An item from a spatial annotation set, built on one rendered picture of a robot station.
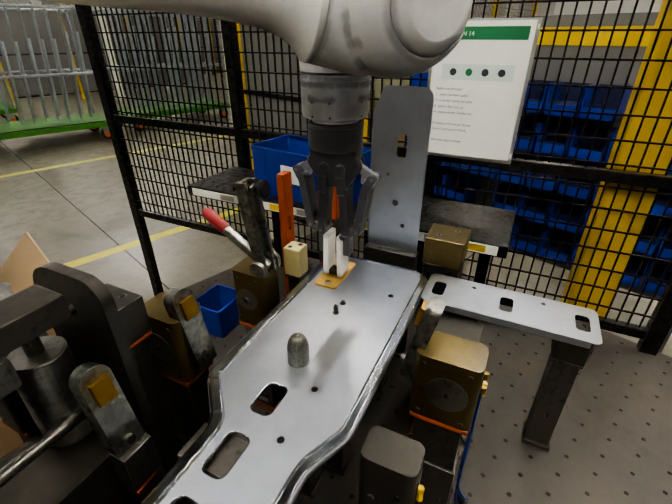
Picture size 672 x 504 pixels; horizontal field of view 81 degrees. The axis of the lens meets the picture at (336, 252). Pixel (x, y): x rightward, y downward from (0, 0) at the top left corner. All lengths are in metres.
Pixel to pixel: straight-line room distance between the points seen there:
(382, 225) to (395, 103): 0.26
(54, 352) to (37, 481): 0.16
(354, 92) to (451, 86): 0.57
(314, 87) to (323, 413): 0.40
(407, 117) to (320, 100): 0.32
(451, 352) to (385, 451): 0.16
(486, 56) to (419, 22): 0.73
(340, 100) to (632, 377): 0.98
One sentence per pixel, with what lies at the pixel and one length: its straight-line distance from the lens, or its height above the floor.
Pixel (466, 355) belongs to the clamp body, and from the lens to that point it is 0.57.
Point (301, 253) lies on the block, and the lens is 0.75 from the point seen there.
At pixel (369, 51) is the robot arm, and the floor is 1.41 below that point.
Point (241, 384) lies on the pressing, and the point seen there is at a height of 1.00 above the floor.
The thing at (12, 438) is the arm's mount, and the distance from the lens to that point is 1.06.
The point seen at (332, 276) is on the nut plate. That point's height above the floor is 1.08.
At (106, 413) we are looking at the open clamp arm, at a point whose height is 1.05.
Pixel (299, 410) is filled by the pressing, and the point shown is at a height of 1.00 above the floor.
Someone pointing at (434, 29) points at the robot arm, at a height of 1.42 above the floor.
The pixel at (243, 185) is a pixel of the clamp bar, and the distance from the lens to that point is 0.64.
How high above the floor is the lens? 1.42
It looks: 29 degrees down
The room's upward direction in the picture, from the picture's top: straight up
